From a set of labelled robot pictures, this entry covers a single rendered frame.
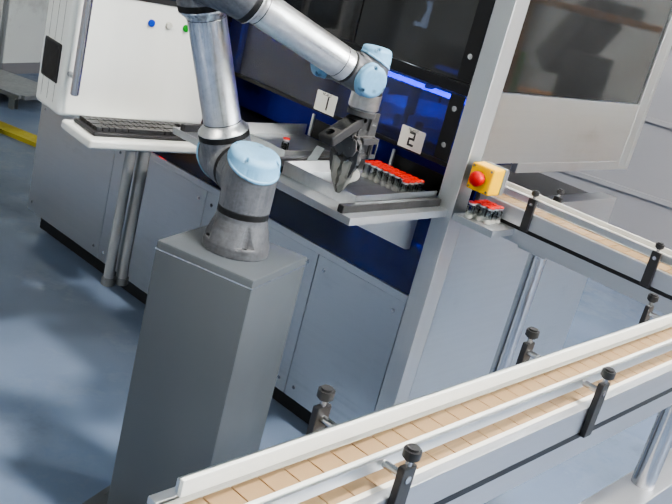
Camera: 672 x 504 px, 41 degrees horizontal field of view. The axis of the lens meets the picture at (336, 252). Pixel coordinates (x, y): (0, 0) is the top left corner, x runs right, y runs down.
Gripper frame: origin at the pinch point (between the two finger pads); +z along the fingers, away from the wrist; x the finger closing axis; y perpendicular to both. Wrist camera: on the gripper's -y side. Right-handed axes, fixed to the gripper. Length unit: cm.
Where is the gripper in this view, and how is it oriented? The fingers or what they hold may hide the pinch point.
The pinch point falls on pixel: (336, 187)
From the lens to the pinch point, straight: 225.2
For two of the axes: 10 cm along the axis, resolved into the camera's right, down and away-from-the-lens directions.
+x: -7.0, -3.9, 5.9
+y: 6.7, -0.8, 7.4
